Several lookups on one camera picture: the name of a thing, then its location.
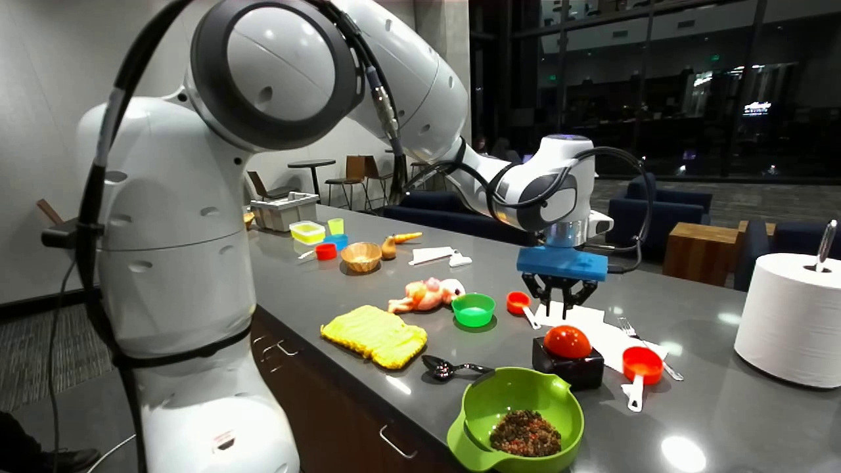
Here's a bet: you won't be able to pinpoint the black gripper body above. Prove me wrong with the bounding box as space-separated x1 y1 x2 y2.
533 272 590 297

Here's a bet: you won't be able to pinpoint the white paper sheet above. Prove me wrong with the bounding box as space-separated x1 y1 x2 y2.
592 321 685 383
524 300 608 334

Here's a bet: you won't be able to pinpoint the small red cup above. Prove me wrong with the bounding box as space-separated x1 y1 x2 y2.
503 288 537 321

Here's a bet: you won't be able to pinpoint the small green cup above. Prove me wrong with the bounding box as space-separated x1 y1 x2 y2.
449 291 500 334

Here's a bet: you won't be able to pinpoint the green bowl with spout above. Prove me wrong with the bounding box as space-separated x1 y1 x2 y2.
444 363 590 473

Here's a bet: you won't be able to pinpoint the black metal spoon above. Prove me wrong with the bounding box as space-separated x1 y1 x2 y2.
421 352 498 385

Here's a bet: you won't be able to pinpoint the orange pink toy chicken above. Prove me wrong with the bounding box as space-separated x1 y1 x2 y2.
386 275 467 317

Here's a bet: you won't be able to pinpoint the blue armchair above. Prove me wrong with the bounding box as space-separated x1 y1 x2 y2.
605 172 714 264
733 216 841 295

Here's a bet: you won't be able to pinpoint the folded white paper strip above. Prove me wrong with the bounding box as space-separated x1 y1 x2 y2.
407 243 459 267

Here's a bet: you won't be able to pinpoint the brown dried food bits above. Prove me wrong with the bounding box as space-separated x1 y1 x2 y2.
486 408 565 460

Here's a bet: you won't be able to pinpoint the wooden block side table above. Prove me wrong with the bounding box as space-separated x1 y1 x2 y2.
659 218 745 288

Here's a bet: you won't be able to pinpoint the yellow knitted cloth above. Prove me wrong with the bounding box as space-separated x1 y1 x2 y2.
318 303 432 373

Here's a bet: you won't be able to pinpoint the wooden bowl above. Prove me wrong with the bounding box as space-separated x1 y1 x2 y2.
337 239 386 278

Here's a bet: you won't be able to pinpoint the white paper towel roll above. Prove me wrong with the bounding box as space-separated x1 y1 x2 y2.
731 250 841 392

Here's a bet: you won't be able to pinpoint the red measuring cup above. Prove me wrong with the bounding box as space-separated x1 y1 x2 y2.
298 239 341 264

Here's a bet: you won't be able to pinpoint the wooden chair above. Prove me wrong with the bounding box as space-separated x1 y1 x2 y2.
324 153 389 211

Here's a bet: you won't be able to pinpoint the dark wood cabinet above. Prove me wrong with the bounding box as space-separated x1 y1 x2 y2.
247 303 467 473

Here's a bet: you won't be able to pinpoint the yellow plastic container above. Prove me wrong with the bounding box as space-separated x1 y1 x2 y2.
286 218 329 246

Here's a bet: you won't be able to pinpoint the metal paper towel holder rod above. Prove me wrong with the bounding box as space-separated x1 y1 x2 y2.
804 216 841 275

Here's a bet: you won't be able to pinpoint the lit screen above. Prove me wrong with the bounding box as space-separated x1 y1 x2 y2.
741 98 775 121

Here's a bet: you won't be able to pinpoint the round cafe table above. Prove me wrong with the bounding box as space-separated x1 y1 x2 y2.
285 154 340 199

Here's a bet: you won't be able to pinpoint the metal baking pan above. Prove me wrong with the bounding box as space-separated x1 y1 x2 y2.
247 188 324 236

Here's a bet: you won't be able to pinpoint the black tripod stand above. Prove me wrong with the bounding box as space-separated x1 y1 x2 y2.
31 195 105 258

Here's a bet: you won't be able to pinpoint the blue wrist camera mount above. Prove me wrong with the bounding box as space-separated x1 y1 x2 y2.
516 243 609 287

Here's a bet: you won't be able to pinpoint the orange measuring cup white handle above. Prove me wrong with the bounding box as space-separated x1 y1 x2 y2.
620 343 668 416

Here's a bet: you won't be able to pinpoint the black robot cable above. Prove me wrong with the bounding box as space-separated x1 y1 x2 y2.
70 0 659 473

